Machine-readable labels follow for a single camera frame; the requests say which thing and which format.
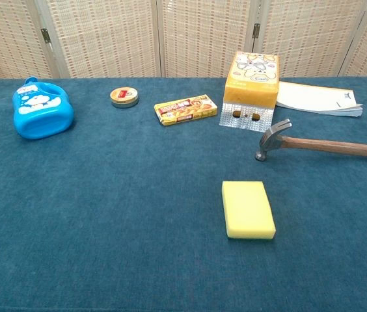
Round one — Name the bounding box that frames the woven folding screen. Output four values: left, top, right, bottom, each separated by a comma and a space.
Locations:
0, 0, 367, 84

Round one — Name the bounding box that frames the white paper booklet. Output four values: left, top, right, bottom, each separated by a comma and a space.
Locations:
276, 81, 364, 118

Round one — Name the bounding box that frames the wooden handle claw hammer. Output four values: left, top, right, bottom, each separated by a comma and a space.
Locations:
254, 118, 367, 163

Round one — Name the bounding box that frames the yellow curry box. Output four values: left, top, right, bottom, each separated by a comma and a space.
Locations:
154, 94, 219, 127

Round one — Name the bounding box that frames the blue table cloth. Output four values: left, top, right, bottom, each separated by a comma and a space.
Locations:
0, 76, 367, 312

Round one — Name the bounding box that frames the yellow cartoon tissue pack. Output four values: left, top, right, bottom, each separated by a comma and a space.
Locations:
219, 51, 280, 133

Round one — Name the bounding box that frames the blue detergent bottle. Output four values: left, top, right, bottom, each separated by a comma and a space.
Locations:
12, 76, 75, 140

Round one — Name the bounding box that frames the round yellow tin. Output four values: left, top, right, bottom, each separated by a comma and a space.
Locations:
109, 87, 140, 109

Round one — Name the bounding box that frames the yellow sponge block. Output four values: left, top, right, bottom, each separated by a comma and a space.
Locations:
221, 181, 277, 241

